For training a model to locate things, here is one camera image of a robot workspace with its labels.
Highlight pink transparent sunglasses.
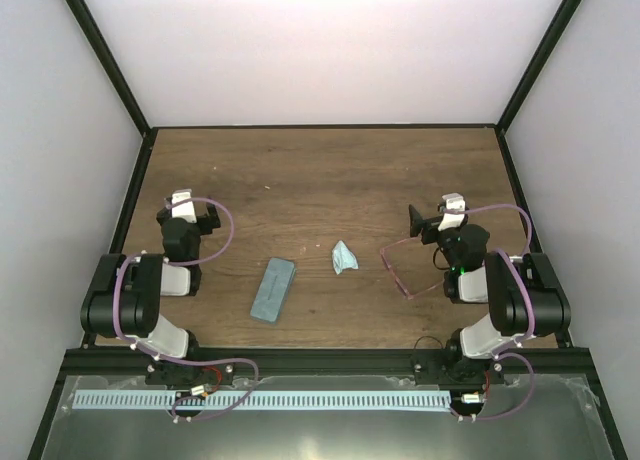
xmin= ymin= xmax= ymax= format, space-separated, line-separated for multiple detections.
xmin=379 ymin=237 xmax=444 ymax=300

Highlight light blue cleaning cloth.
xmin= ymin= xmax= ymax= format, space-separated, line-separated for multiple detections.
xmin=331 ymin=240 xmax=359 ymax=275

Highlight blue green glasses case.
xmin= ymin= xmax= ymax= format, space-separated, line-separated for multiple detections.
xmin=250 ymin=258 xmax=296 ymax=324

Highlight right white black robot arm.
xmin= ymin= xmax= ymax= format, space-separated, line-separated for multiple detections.
xmin=408 ymin=203 xmax=570 ymax=383

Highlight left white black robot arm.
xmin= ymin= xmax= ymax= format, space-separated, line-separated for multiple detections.
xmin=80 ymin=190 xmax=223 ymax=384

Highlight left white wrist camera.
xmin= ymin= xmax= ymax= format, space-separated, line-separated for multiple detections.
xmin=170 ymin=189 xmax=197 ymax=224

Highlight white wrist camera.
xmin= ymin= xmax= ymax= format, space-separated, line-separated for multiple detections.
xmin=438 ymin=193 xmax=466 ymax=231
xmin=170 ymin=189 xmax=197 ymax=224

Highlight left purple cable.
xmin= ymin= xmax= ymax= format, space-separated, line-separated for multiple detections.
xmin=112 ymin=197 xmax=260 ymax=424

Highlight purple cable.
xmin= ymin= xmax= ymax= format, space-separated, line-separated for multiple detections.
xmin=452 ymin=203 xmax=536 ymax=423
xmin=112 ymin=197 xmax=260 ymax=424

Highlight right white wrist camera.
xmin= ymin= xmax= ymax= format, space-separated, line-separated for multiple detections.
xmin=438 ymin=193 xmax=466 ymax=231

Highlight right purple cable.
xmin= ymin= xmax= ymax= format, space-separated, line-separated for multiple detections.
xmin=452 ymin=203 xmax=536 ymax=423

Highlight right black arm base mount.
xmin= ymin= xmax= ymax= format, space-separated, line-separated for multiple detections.
xmin=411 ymin=347 xmax=493 ymax=385

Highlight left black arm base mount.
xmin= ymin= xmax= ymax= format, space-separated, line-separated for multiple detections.
xmin=145 ymin=359 xmax=236 ymax=388

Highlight black aluminium frame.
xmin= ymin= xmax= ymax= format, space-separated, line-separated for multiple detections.
xmin=28 ymin=0 xmax=627 ymax=460

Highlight light blue slotted cable duct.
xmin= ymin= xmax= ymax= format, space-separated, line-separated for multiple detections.
xmin=72 ymin=390 xmax=451 ymax=412

